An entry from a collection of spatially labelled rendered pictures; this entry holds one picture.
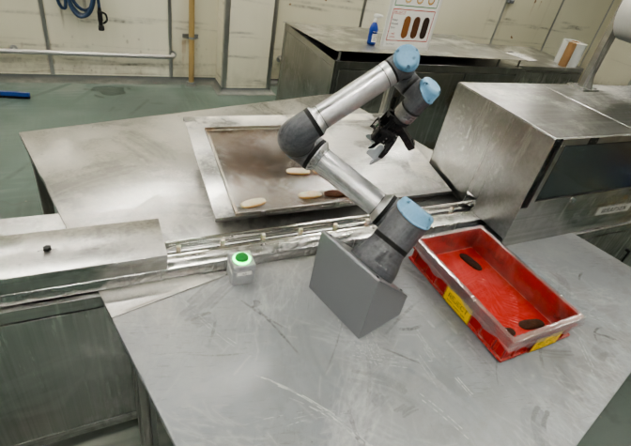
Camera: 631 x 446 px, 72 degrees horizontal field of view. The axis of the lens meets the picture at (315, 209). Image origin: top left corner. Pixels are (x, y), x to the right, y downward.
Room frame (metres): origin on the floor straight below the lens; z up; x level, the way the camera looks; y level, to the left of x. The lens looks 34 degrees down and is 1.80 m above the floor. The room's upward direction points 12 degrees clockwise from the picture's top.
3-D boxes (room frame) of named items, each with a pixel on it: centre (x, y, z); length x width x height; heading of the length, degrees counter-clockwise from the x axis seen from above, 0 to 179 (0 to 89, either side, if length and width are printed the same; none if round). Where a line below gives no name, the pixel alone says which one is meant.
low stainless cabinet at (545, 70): (5.45, -1.97, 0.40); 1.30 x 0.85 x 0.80; 121
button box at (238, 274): (0.99, 0.19, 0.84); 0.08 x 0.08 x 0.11; 31
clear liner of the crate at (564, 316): (1.13, -0.62, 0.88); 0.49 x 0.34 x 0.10; 32
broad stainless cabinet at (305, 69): (4.04, -0.48, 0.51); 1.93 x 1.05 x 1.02; 121
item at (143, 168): (1.78, 0.25, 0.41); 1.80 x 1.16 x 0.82; 135
